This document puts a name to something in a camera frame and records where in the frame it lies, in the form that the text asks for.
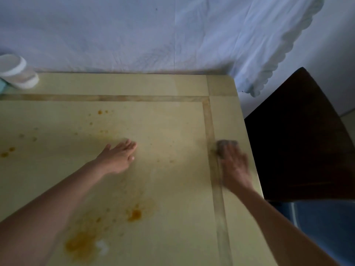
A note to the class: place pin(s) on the person's left hand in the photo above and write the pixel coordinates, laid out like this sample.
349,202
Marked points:
118,160

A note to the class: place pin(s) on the person's right hand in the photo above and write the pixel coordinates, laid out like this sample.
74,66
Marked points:
235,170

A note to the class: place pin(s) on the blue grey rag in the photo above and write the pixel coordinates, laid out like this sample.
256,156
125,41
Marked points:
226,143

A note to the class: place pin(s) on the white lidded jar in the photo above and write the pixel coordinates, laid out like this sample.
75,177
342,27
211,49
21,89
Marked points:
16,72

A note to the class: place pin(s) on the person's left forearm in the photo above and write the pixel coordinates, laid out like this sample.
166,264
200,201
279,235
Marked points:
41,218

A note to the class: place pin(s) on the person's right forearm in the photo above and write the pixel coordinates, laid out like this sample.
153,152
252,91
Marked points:
283,235

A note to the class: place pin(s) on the yellow dining table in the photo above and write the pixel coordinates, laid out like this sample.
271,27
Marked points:
166,121

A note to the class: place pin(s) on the dark wooden chair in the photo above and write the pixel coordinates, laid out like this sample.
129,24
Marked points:
299,141

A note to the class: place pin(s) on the small white scrap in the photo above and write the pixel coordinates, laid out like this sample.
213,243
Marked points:
102,247

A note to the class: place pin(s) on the blue ruffled seat cushion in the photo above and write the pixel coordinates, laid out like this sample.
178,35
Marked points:
324,229

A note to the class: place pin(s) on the white wall cloth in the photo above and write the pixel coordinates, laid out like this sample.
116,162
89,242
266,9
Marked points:
138,33

